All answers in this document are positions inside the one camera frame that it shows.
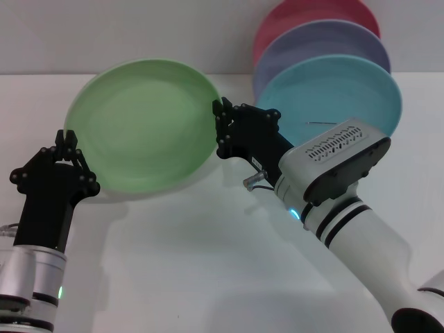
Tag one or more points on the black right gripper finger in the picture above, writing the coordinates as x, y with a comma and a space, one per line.
222, 138
260, 112

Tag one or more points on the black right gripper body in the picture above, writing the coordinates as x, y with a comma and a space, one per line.
256, 142

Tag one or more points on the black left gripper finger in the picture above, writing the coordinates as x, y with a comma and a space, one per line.
38, 163
83, 173

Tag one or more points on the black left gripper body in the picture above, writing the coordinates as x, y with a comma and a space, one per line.
48, 208

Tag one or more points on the green round plate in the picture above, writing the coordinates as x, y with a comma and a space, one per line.
145, 128

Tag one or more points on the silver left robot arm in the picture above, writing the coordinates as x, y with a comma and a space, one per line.
31, 284

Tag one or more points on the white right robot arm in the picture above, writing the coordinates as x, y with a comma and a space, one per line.
367, 249

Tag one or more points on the light blue round plate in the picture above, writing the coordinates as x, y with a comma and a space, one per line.
326, 93

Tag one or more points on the red round plate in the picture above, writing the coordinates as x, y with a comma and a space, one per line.
288, 24

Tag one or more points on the purple round plate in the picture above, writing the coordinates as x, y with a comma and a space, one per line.
322, 41

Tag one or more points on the white vented wrist camera box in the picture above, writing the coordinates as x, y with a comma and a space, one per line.
340, 159

